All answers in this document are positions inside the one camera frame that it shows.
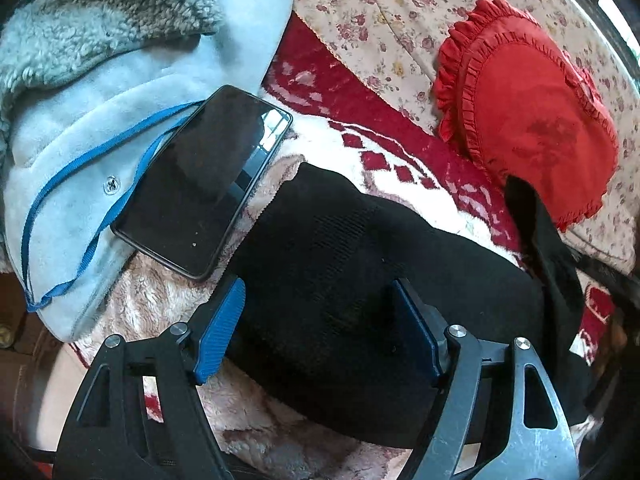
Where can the light blue fleece jacket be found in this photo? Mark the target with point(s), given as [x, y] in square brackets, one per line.
[75, 135]

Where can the dark window frame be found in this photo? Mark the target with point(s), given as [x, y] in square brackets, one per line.
[607, 5]

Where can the black pants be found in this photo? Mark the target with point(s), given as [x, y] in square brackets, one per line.
[325, 260]

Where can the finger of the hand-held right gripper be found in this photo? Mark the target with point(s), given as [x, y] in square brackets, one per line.
[607, 272]

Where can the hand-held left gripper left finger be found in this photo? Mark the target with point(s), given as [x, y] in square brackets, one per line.
[220, 332]

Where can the red and white blanket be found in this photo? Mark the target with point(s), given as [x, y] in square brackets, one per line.
[380, 125]

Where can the black smartphone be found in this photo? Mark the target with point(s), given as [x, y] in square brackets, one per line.
[200, 185]

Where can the red ruffled cushion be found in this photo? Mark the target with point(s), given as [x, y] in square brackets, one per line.
[530, 110]

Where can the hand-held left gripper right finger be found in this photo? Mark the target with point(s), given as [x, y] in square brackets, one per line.
[414, 332]

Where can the floral bed sheet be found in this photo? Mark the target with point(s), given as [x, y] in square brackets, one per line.
[400, 20]

